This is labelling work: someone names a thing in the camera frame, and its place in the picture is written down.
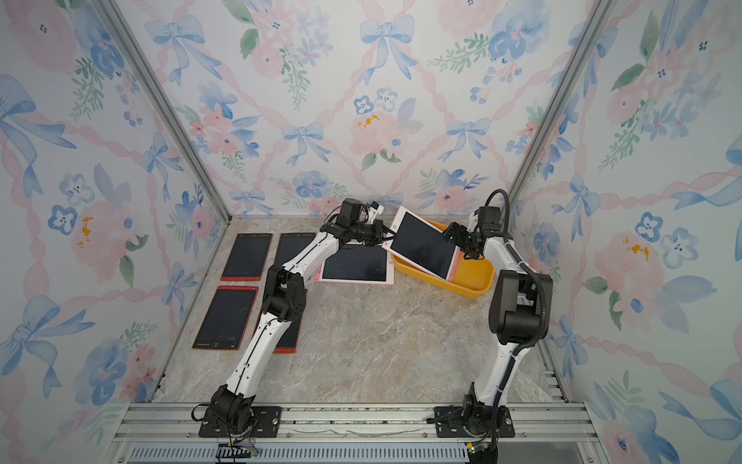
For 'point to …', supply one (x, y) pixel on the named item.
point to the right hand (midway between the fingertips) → (455, 232)
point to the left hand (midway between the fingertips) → (400, 233)
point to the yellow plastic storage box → (472, 278)
